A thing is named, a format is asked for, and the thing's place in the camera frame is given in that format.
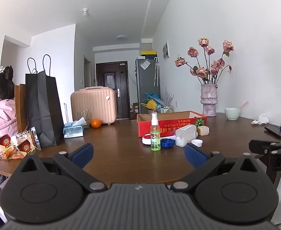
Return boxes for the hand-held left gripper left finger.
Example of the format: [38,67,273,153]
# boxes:
[12,143,108,193]

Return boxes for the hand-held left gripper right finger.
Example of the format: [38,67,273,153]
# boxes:
[170,143,267,193]

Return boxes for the white plastic bottle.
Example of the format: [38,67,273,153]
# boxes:
[175,125,198,147]

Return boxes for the red cardboard box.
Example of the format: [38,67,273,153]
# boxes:
[137,111,207,137]

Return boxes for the green spray bottle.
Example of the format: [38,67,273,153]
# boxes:
[151,112,161,152]

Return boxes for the red and white lid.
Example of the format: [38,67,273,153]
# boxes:
[142,134,177,145]

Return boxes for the black phone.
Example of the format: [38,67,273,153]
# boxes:
[264,125,281,139]

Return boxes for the blue tissue pack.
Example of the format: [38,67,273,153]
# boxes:
[63,117,87,139]

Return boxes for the crumpled white tissue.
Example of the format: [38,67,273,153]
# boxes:
[251,114,270,125]

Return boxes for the clear glass cup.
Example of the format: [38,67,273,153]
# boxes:
[76,110,92,128]

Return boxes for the pale green bowl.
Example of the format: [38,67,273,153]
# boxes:
[225,108,241,120]

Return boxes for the pink spoon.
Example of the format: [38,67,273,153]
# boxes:
[236,101,249,111]

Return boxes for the pink suitcase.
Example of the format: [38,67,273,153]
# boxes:
[70,87,117,125]

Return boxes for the silver foil packet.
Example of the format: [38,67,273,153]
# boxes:
[30,127,42,150]

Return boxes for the pink textured vase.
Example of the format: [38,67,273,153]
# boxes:
[201,84,219,117]

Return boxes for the red label snack packet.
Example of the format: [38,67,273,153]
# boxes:
[16,132,37,153]
[0,135,14,154]

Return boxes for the pale dried branches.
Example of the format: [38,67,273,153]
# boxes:
[165,86,177,106]

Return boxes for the black paper bag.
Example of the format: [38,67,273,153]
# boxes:
[25,54,65,148]

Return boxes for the dark brown door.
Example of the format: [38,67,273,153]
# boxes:
[96,62,130,120]

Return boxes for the yellow plastic item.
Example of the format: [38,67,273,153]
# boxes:
[140,99,156,111]

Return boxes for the blue plastic item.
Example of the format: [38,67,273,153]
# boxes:
[144,92,161,104]

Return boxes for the clear orange snack packet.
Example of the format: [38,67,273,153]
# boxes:
[0,149,25,160]

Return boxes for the brown paper bag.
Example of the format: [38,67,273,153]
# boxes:
[14,84,29,133]

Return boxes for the dried pink rose bouquet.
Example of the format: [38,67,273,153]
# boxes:
[174,38,234,85]

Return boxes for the grey refrigerator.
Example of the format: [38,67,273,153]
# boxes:
[136,57,161,114]

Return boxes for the white folded umbrella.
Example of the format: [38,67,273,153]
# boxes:
[153,57,160,87]

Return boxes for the yellow and blue box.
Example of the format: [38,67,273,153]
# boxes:
[138,50,157,59]

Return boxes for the white wall panel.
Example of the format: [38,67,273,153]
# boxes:
[163,40,170,61]

